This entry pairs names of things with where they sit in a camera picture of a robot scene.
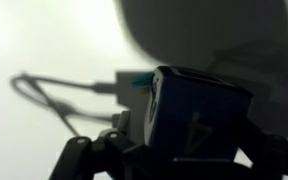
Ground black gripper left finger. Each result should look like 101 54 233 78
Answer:
48 111 158 180

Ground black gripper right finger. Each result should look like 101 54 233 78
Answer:
232 116 288 180

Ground blue fabric dice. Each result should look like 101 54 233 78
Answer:
132 66 253 161

